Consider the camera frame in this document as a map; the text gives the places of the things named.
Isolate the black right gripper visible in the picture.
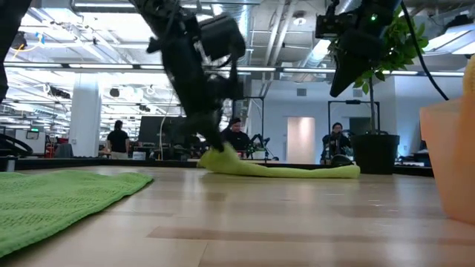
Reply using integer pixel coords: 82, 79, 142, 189
330, 7, 394, 98

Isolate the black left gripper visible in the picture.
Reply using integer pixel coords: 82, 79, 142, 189
148, 22, 244, 153

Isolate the lime green microfiber towel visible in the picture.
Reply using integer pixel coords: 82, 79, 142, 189
197, 142, 361, 179

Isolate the large green microfiber towel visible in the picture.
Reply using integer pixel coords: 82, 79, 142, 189
0, 169, 154, 257

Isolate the person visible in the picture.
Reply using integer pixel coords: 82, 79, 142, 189
220, 117, 252, 153
321, 122, 353, 165
106, 119, 130, 159

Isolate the black background monitor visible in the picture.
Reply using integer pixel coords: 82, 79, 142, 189
137, 116, 186, 145

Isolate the green leafy plant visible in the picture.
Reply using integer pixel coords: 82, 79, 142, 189
328, 3, 430, 135

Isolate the white lit door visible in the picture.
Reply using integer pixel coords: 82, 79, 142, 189
286, 116, 316, 165

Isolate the black plant pot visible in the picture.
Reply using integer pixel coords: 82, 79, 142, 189
352, 133, 401, 176

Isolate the white pillar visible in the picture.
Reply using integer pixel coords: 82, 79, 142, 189
69, 72, 102, 156

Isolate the orange tray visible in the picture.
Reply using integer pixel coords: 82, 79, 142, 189
419, 96, 475, 225

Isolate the black ceiling device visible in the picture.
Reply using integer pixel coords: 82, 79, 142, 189
10, 30, 27, 50

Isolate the black metal stand frame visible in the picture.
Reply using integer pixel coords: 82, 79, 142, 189
232, 94, 265, 161
328, 99, 381, 164

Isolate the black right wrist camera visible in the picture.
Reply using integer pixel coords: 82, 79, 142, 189
315, 13, 358, 40

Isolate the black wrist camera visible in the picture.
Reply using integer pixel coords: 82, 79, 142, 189
315, 13, 358, 40
198, 13, 246, 62

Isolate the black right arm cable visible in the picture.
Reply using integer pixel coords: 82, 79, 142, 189
399, 0, 450, 102

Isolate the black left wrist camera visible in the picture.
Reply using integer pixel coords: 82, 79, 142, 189
198, 13, 246, 62

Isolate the black curved frame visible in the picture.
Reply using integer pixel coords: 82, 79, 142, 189
0, 133, 34, 156

